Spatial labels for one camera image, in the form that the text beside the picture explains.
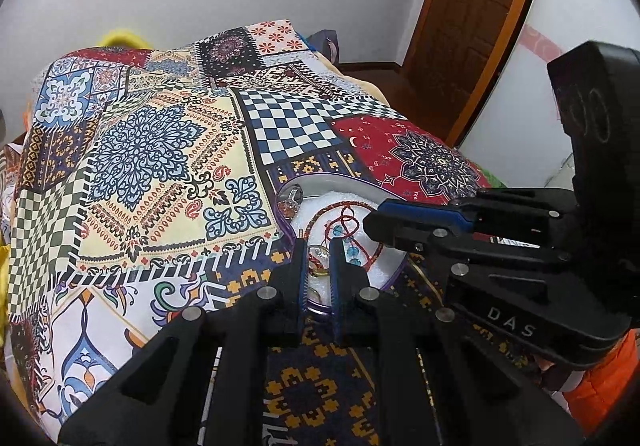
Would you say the person's right forearm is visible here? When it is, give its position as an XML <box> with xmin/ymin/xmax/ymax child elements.
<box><xmin>537</xmin><ymin>326</ymin><xmax>640</xmax><ymax>427</ymax></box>

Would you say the yellow cloth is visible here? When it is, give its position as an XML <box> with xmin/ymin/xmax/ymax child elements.
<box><xmin>0</xmin><ymin>239</ymin><xmax>12</xmax><ymax>332</ymax></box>

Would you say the red bead bracelet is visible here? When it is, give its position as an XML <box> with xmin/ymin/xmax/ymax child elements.
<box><xmin>303</xmin><ymin>203</ymin><xmax>352</xmax><ymax>252</ymax></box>

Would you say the blue bead bracelet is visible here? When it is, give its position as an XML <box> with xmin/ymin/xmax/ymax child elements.
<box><xmin>327</xmin><ymin>223</ymin><xmax>365</xmax><ymax>268</ymax></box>

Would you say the brown wooden door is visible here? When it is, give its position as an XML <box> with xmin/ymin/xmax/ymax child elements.
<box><xmin>399</xmin><ymin>0</ymin><xmax>547</xmax><ymax>148</ymax></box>

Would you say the colourful fleece blanket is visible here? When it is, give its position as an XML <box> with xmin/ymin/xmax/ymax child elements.
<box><xmin>317</xmin><ymin>49</ymin><xmax>396</xmax><ymax>112</ymax></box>

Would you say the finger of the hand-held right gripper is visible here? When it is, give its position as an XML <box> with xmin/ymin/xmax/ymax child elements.
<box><xmin>362</xmin><ymin>209</ymin><xmax>573</xmax><ymax>312</ymax></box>
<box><xmin>377</xmin><ymin>189</ymin><xmax>576</xmax><ymax>233</ymax></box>

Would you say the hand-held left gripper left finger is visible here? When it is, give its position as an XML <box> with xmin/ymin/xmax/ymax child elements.
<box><xmin>57</xmin><ymin>239</ymin><xmax>308</xmax><ymax>446</ymax></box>

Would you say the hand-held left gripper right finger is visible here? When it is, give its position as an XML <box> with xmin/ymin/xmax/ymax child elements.
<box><xmin>327</xmin><ymin>239</ymin><xmax>583</xmax><ymax>446</ymax></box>

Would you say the grey bag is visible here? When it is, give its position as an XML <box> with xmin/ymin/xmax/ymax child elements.
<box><xmin>306</xmin><ymin>29</ymin><xmax>342</xmax><ymax>66</ymax></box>

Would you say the gold red bangle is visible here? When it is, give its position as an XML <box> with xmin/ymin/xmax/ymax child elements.
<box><xmin>307</xmin><ymin>246</ymin><xmax>332</xmax><ymax>278</ymax></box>

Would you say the silver ring with stones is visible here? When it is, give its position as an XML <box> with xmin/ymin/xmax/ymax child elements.
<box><xmin>279</xmin><ymin>183</ymin><xmax>307</xmax><ymax>218</ymax></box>

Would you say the patchwork printed blanket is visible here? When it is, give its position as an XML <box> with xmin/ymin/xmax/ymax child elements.
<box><xmin>0</xmin><ymin>19</ymin><xmax>507</xmax><ymax>446</ymax></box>

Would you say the purple heart-shaped jewelry box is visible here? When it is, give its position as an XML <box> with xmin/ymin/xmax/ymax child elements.
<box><xmin>274</xmin><ymin>173</ymin><xmax>407</xmax><ymax>322</ymax></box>

